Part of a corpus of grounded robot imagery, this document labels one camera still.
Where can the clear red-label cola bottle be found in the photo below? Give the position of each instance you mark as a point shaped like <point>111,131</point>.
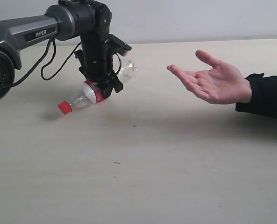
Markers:
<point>89,93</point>

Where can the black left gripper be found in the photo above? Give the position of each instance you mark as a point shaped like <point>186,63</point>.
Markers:
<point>98,63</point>

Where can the person's open hand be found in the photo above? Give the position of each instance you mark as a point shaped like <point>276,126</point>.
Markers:
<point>223,84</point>

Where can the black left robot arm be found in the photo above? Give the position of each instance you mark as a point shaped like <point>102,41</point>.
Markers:
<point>87,19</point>

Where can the black-sleeved forearm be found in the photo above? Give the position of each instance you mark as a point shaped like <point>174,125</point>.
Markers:
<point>264,96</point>

